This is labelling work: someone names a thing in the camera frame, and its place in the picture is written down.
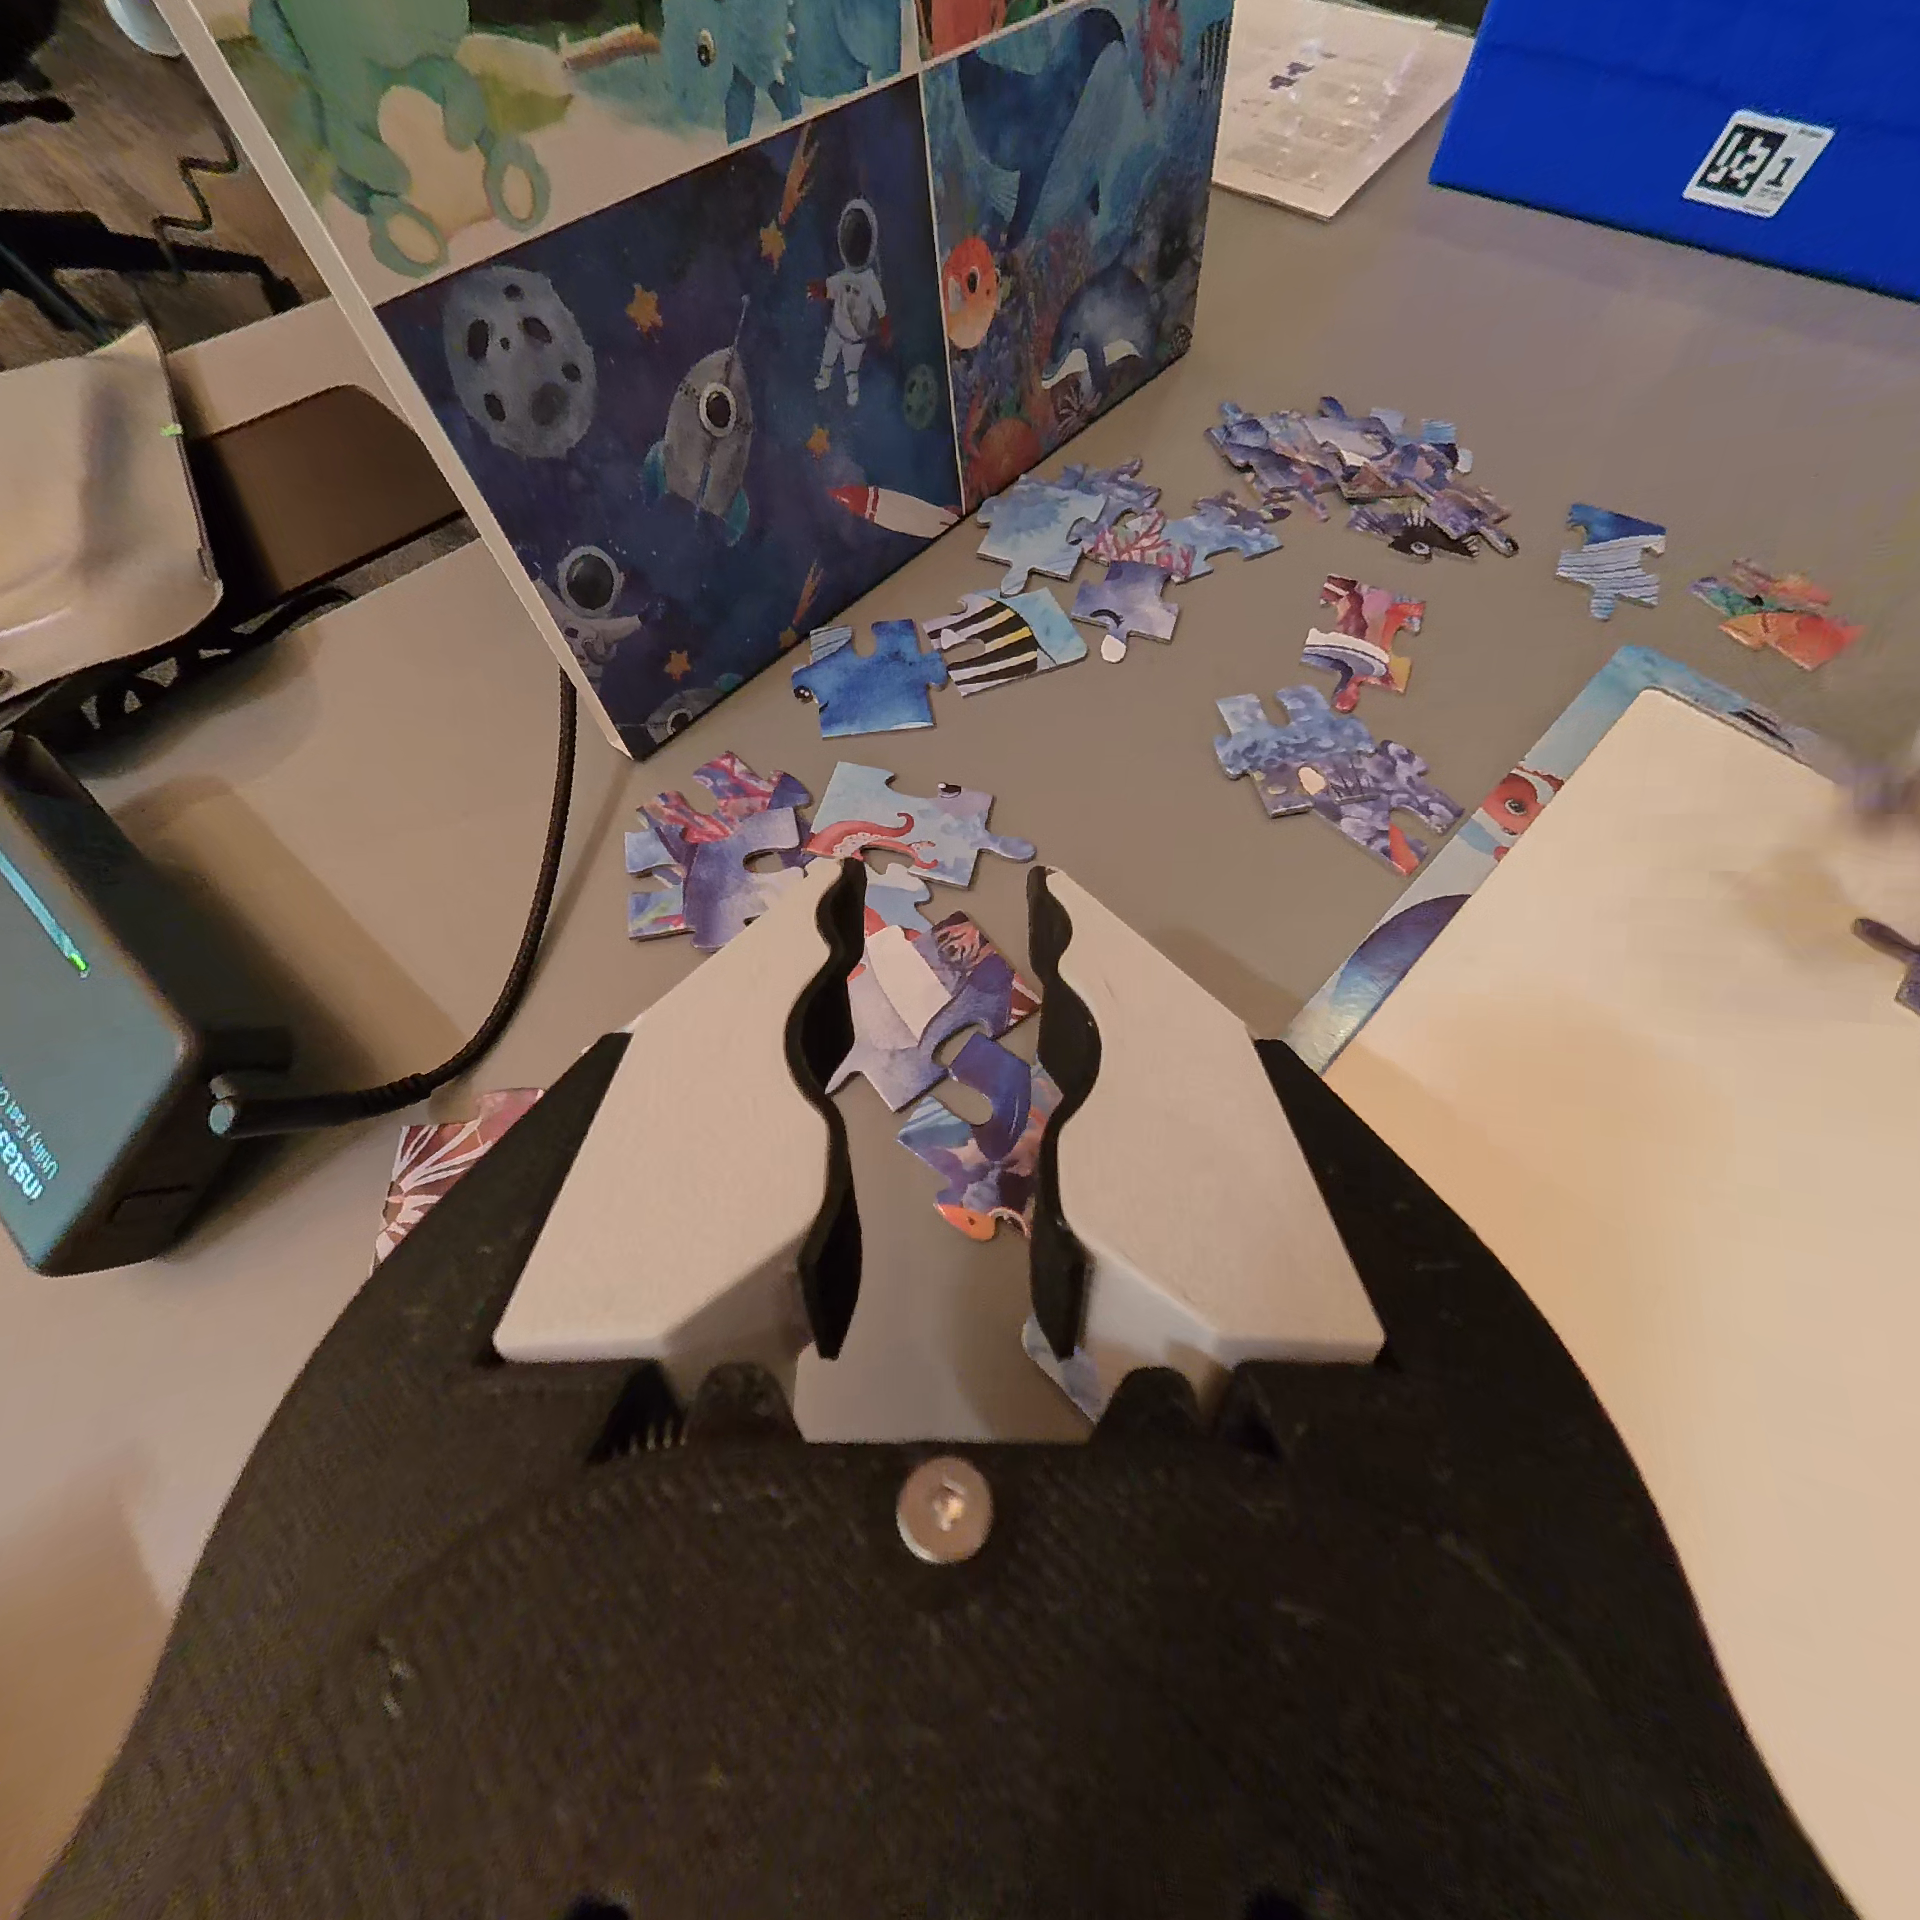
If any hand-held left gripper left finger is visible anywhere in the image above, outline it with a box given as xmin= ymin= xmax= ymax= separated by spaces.
xmin=493 ymin=857 xmax=872 ymax=1440

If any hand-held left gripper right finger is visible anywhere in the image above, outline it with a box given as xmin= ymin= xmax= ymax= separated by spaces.
xmin=1024 ymin=866 xmax=1388 ymax=1428

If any dark blue coral jigsaw piece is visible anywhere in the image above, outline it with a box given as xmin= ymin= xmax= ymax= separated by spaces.
xmin=918 ymin=915 xmax=1045 ymax=1059

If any cream puzzle frame tray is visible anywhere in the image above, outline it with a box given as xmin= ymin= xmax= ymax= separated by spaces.
xmin=1284 ymin=647 xmax=1920 ymax=1920

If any pile of puzzle pieces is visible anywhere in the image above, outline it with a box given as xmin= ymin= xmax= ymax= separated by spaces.
xmin=373 ymin=395 xmax=1519 ymax=1416

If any blue striped jigsaw piece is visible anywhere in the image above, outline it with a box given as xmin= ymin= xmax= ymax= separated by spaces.
xmin=1558 ymin=501 xmax=1671 ymax=619

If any red crab jigsaw piece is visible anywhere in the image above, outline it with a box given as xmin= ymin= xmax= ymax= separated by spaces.
xmin=1693 ymin=560 xmax=1869 ymax=674

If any black flat device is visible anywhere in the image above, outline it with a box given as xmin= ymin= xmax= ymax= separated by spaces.
xmin=0 ymin=737 xmax=295 ymax=1278

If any illustrated animal puzzle box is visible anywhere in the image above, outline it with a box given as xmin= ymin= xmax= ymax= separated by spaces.
xmin=150 ymin=0 xmax=1239 ymax=758

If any silver foil pouch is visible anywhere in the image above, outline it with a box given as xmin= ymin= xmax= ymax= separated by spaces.
xmin=0 ymin=322 xmax=225 ymax=701

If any instruction sheet in plastic sleeve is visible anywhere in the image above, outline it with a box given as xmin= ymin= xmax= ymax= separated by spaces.
xmin=1210 ymin=0 xmax=1475 ymax=220

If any blue storage bin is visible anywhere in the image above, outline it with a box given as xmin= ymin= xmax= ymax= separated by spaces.
xmin=1426 ymin=0 xmax=1920 ymax=299

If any black braided cable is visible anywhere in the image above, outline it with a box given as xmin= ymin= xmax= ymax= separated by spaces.
xmin=209 ymin=668 xmax=577 ymax=1146

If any black patterned strap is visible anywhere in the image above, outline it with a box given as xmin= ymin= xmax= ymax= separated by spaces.
xmin=0 ymin=585 xmax=354 ymax=758

